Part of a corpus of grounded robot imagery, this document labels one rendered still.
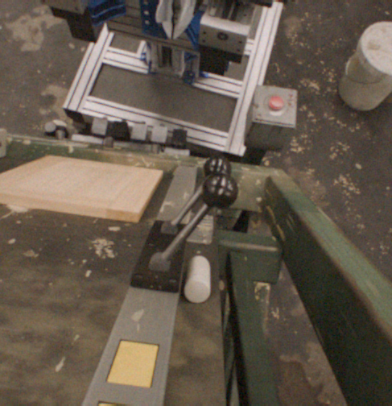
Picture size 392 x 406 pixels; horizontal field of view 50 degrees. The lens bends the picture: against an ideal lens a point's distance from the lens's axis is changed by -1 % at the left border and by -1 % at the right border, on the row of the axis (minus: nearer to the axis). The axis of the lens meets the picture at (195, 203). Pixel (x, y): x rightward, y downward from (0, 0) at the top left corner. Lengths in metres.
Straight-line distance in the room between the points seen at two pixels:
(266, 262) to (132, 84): 1.40
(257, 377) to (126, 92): 1.71
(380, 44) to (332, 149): 0.54
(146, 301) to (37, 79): 2.10
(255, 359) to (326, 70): 2.13
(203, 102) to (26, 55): 1.03
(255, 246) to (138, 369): 0.55
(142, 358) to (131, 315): 0.06
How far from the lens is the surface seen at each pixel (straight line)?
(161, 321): 0.38
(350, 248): 0.64
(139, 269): 0.45
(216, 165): 0.53
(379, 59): 2.19
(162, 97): 2.03
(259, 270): 0.85
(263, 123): 1.18
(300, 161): 2.20
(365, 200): 2.25
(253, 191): 1.15
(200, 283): 0.49
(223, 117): 1.99
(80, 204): 0.76
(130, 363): 0.33
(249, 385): 0.48
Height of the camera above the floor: 1.95
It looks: 73 degrees down
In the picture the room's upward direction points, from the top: 9 degrees clockwise
